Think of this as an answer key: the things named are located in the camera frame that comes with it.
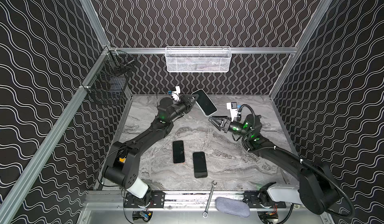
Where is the grey cloth pad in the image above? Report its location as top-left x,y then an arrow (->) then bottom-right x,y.
215,197 -> 251,218

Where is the black phone left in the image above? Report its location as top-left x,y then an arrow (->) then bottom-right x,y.
173,141 -> 185,164

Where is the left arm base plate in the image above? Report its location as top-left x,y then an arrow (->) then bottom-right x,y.
124,190 -> 166,209

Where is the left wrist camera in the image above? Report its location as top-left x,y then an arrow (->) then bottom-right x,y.
168,86 -> 181,102

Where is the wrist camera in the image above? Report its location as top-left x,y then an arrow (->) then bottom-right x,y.
227,102 -> 241,122
168,86 -> 181,102

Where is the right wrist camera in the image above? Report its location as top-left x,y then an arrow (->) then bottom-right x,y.
227,102 -> 241,122

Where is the black phone middle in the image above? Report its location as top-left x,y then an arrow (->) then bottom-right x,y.
193,152 -> 208,179

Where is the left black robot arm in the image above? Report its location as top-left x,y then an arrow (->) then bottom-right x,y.
102,94 -> 199,199

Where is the silver wrench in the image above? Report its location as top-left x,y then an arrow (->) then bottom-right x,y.
203,181 -> 217,219

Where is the black phone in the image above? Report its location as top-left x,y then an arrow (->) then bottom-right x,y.
173,141 -> 185,164
193,152 -> 208,179

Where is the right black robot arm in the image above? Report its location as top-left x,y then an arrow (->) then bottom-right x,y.
209,114 -> 342,215

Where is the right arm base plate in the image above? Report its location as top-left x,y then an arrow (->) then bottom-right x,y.
243,191 -> 287,209

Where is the white wire basket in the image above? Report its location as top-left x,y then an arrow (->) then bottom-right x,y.
165,46 -> 232,73

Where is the black wire basket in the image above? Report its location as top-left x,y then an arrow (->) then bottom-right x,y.
84,48 -> 137,107

